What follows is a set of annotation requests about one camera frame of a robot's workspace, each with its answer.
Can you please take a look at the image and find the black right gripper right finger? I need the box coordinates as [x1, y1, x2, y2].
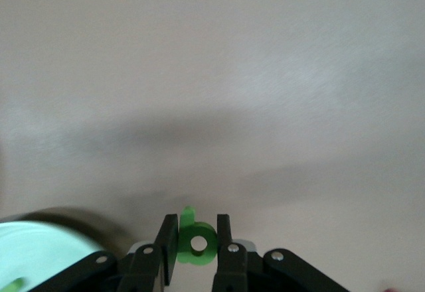
[212, 214, 349, 292]

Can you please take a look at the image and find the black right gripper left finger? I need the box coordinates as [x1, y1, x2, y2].
[28, 214, 180, 292]

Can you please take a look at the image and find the green lowercase letter p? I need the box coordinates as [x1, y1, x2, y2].
[177, 206, 218, 266]

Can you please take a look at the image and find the green letter B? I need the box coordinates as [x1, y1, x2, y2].
[0, 277, 26, 292]

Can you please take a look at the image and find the pale green plate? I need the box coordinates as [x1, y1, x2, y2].
[0, 220, 104, 292]

